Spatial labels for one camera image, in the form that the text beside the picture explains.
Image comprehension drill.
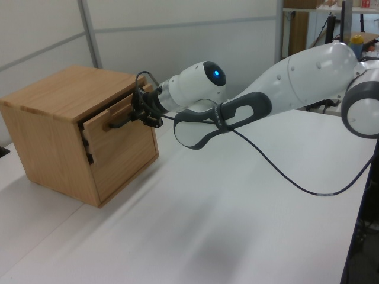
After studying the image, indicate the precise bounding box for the wooden two-drawer cabinet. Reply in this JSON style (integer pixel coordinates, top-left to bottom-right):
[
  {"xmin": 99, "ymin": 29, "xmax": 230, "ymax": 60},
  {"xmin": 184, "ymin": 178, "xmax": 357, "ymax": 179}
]
[{"xmin": 0, "ymin": 64, "xmax": 160, "ymax": 209}]

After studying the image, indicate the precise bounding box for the blue bottle with yellow cap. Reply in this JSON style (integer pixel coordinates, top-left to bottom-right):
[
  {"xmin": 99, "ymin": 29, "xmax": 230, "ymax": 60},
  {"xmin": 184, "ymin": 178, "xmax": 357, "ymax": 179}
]
[{"xmin": 348, "ymin": 34, "xmax": 365, "ymax": 57}]

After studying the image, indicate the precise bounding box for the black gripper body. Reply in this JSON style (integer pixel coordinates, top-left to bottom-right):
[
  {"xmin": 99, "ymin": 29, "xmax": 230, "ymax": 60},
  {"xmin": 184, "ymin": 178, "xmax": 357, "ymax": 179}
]
[{"xmin": 139, "ymin": 88, "xmax": 162, "ymax": 118}]

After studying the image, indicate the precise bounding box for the white shelf board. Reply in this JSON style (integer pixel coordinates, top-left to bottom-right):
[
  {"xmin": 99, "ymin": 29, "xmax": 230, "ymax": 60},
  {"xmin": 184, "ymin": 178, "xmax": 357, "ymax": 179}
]
[{"xmin": 282, "ymin": 7, "xmax": 379, "ymax": 14}]

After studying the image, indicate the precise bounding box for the black stand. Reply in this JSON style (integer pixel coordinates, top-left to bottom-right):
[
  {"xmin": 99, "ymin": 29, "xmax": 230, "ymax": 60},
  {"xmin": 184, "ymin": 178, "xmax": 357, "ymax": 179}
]
[{"xmin": 323, "ymin": 14, "xmax": 338, "ymax": 46}]

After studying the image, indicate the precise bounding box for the grey partition post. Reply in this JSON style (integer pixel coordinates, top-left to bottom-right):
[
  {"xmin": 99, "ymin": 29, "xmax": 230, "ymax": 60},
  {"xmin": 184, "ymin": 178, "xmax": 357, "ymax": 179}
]
[
  {"xmin": 275, "ymin": 0, "xmax": 285, "ymax": 64},
  {"xmin": 78, "ymin": 0, "xmax": 103, "ymax": 70}
]

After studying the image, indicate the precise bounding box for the thin black upright pole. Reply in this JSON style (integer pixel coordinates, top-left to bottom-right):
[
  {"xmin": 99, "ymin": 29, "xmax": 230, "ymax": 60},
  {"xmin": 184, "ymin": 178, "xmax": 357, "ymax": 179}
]
[{"xmin": 340, "ymin": 0, "xmax": 348, "ymax": 44}]

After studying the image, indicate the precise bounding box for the wooden box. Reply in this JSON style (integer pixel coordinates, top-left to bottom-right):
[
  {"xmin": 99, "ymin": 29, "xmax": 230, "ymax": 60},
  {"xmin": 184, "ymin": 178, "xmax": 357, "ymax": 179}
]
[{"xmin": 284, "ymin": 0, "xmax": 322, "ymax": 9}]

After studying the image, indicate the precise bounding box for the black cable strap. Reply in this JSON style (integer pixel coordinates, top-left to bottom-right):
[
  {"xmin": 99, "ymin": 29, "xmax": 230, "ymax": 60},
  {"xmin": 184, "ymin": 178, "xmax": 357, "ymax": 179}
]
[{"xmin": 212, "ymin": 102, "xmax": 236, "ymax": 135}]

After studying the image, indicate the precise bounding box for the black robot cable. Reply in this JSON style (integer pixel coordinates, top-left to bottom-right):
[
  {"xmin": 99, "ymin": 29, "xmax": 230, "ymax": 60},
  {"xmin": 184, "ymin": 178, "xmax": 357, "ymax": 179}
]
[{"xmin": 134, "ymin": 70, "xmax": 376, "ymax": 198}]

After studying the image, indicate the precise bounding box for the wooden drawer with black handle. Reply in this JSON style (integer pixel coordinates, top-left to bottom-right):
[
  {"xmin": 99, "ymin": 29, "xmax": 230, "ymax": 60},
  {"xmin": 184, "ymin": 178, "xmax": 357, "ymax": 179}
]
[{"xmin": 78, "ymin": 83, "xmax": 157, "ymax": 166}]

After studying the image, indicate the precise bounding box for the cardboard box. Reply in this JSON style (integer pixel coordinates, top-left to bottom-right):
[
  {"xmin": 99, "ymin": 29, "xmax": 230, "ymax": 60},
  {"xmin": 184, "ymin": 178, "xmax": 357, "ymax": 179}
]
[{"xmin": 350, "ymin": 31, "xmax": 379, "ymax": 46}]

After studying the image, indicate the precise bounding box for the brown wooden panel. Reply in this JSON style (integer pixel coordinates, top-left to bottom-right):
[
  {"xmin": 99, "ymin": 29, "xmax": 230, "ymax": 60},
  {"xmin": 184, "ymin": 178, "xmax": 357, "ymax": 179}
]
[{"xmin": 288, "ymin": 12, "xmax": 309, "ymax": 57}]

